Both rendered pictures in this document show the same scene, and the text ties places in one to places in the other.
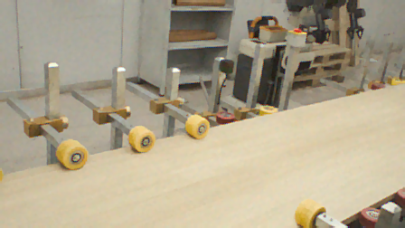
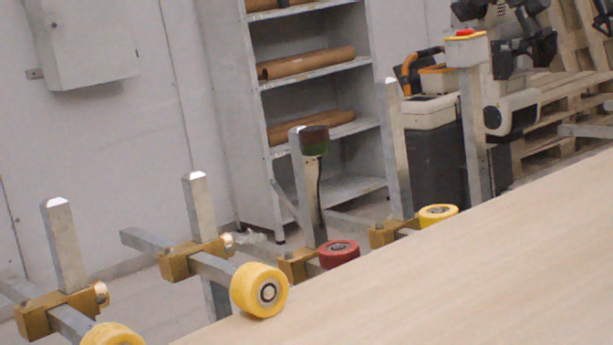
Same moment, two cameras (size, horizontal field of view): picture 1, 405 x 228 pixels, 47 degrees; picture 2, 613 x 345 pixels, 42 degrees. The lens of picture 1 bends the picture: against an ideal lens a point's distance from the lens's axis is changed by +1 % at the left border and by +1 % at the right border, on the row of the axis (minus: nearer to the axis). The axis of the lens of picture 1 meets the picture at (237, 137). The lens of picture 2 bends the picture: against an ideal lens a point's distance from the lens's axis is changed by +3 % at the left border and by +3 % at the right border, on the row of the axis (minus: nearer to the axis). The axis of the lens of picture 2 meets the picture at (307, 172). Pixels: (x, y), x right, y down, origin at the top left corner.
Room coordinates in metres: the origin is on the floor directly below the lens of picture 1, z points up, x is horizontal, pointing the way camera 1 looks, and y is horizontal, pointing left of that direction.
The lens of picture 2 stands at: (0.52, -0.17, 1.41)
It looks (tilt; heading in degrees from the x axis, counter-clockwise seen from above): 14 degrees down; 11
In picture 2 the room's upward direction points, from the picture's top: 9 degrees counter-clockwise
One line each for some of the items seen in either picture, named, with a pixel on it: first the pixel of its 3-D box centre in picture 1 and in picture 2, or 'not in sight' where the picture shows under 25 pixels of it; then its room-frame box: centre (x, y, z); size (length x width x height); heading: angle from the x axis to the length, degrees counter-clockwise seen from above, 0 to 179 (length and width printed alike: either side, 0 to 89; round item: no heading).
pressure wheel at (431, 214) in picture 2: (267, 118); (441, 234); (2.05, -0.13, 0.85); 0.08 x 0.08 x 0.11
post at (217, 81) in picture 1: (213, 108); (316, 238); (2.00, 0.13, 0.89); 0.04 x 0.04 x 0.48; 47
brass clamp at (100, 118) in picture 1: (112, 113); (63, 308); (1.62, 0.48, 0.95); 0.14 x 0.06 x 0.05; 137
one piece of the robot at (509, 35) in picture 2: (312, 31); (520, 47); (3.79, -0.47, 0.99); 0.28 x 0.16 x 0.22; 137
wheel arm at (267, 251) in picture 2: (195, 112); (283, 257); (2.02, 0.21, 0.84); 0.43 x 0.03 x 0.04; 47
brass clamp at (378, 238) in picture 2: (246, 112); (398, 231); (2.17, -0.03, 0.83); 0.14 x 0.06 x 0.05; 137
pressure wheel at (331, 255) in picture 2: (224, 126); (341, 272); (1.89, 0.06, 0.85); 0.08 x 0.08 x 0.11
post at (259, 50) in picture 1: (253, 91); (399, 183); (2.19, -0.04, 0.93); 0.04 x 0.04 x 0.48; 47
